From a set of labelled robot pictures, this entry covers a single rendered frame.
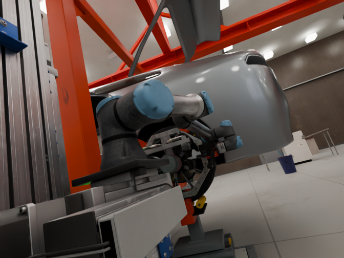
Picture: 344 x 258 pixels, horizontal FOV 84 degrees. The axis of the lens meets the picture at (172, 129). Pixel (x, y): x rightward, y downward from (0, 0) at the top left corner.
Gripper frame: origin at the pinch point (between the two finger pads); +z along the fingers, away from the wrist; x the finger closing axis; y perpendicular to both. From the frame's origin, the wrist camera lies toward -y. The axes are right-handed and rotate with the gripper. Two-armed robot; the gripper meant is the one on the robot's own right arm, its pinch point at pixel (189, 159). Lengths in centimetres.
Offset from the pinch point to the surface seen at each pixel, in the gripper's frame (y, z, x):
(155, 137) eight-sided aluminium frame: 26.1, 25.3, -20.1
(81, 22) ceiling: 567, 281, -354
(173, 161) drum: 2.4, 12.3, -5.6
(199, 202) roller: -31.0, 4.6, -21.1
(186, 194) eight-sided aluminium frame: -23.0, 12.6, -20.3
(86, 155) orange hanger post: 20, 60, 22
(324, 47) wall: 504, -844, -1167
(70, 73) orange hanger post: 81, 62, 22
